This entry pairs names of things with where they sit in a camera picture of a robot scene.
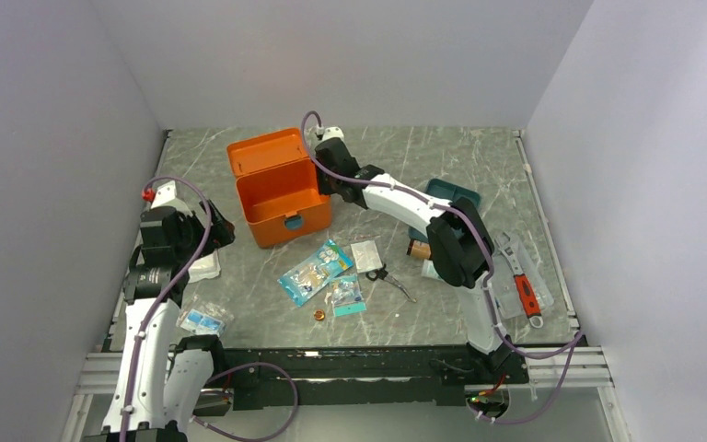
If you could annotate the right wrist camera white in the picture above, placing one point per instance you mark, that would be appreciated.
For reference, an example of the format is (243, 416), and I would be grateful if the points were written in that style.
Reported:
(324, 133)

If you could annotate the red handled adjustable wrench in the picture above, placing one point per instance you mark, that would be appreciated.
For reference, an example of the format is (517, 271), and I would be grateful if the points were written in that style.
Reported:
(526, 294)

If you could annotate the clear bag blue packets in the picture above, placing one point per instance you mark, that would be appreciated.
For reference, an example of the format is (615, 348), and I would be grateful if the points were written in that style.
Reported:
(200, 317)

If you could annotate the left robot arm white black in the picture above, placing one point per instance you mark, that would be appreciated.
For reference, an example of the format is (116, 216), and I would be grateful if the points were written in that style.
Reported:
(159, 383)

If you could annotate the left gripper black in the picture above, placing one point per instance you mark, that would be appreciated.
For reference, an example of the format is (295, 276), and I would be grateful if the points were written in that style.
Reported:
(221, 233)

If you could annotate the orange medicine box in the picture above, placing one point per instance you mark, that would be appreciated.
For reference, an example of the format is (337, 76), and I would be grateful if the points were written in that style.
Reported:
(277, 187)

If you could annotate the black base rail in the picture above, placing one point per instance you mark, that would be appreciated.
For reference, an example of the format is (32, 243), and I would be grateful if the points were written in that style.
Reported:
(441, 374)

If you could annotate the white gauze pack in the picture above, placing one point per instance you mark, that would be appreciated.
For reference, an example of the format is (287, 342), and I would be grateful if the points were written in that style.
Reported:
(205, 268)

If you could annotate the clear zip bag white pads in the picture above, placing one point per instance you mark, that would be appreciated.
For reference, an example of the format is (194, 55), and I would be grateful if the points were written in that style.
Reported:
(366, 256)

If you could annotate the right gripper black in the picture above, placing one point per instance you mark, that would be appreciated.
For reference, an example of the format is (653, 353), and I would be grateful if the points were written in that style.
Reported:
(322, 188)

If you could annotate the white green medicine bottle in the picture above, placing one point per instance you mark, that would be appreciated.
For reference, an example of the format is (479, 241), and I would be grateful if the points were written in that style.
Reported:
(428, 270)

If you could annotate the clear plastic case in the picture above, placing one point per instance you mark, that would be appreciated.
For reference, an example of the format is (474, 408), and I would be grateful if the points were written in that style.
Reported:
(504, 289)

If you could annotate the teal plastic tray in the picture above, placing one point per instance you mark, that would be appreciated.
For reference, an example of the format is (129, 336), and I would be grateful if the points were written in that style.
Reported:
(443, 189)

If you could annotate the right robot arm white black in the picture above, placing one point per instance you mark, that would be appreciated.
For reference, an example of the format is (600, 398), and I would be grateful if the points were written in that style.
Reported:
(460, 245)

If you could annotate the blue cotton swab pack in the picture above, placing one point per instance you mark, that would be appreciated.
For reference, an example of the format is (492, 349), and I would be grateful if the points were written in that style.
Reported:
(307, 278)

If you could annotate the small teal bandage pack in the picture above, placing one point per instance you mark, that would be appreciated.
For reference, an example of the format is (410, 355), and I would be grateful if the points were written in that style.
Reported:
(345, 296)

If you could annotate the black handled scissors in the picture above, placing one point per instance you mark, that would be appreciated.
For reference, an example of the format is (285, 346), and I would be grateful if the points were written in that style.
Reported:
(382, 274)

